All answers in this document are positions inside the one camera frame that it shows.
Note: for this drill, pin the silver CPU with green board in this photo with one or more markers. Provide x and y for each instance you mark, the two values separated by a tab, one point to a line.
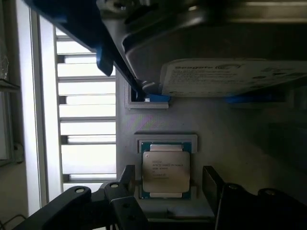
166	173

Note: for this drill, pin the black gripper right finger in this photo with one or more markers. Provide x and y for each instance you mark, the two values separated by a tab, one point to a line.
251	210

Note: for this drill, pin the grey printed parts rack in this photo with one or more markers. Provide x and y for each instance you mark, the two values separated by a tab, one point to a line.
216	134

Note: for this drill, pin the blue disk bracket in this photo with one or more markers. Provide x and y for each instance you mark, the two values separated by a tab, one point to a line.
96	36

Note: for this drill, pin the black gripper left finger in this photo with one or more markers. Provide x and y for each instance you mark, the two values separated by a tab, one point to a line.
112	203

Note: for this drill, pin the white slotted rack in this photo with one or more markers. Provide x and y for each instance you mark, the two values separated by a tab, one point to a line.
79	115

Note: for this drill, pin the Seagate hard disk drive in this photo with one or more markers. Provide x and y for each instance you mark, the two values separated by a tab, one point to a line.
206	48

